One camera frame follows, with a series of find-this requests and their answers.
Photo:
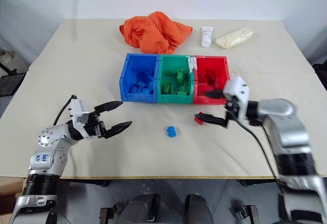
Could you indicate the dark rounded shape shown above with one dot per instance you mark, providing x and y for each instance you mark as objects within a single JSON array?
[{"x": 141, "y": 208}]

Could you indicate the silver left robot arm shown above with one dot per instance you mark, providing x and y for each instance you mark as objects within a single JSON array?
[{"x": 48, "y": 142}]

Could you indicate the black stand base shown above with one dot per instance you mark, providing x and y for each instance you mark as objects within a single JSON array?
[{"x": 10, "y": 81}]

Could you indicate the green plastic bin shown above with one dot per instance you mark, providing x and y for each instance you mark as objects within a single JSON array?
[{"x": 173, "y": 99}]

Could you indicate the red toy block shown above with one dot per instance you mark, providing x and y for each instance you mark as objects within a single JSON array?
[
  {"x": 216, "y": 82},
  {"x": 198, "y": 120}
]

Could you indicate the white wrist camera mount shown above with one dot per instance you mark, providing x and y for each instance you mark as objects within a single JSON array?
[
  {"x": 76, "y": 109},
  {"x": 237, "y": 87}
]

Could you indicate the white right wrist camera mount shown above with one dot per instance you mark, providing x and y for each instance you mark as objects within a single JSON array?
[{"x": 237, "y": 87}]

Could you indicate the crumpled orange cloth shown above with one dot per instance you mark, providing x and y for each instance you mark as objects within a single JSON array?
[{"x": 155, "y": 32}]

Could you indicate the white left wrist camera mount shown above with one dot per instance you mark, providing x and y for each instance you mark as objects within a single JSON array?
[{"x": 76, "y": 109}]

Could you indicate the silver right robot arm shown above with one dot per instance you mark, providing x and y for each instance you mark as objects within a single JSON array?
[{"x": 286, "y": 132}]

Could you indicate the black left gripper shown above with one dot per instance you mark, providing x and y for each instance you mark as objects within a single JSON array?
[{"x": 95, "y": 128}]

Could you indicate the blue toy block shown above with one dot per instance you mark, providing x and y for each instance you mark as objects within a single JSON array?
[
  {"x": 134, "y": 90},
  {"x": 146, "y": 90},
  {"x": 140, "y": 84},
  {"x": 170, "y": 132}
]

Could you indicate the clear bag of yellow grains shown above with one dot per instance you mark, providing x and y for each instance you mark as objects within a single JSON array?
[{"x": 233, "y": 38}]

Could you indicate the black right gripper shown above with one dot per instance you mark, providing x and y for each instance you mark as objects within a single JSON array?
[{"x": 233, "y": 108}]

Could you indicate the red plastic bin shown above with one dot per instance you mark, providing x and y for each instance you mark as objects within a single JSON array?
[{"x": 207, "y": 100}]

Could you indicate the brown cardboard box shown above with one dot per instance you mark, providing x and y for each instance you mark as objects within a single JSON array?
[{"x": 11, "y": 190}]

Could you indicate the dark object beside table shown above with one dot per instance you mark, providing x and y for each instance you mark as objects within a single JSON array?
[{"x": 320, "y": 77}]

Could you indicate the white squeeze tube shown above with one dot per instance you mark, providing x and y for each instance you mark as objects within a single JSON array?
[{"x": 206, "y": 36}]

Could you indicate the dark metal bracket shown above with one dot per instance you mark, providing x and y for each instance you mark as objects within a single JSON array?
[
  {"x": 245, "y": 212},
  {"x": 110, "y": 211}
]

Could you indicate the green toy block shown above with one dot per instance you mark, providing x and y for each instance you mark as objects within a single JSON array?
[
  {"x": 183, "y": 91},
  {"x": 167, "y": 87},
  {"x": 180, "y": 76}
]

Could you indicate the blue plastic bin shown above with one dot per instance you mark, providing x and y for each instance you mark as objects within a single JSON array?
[{"x": 139, "y": 97}]

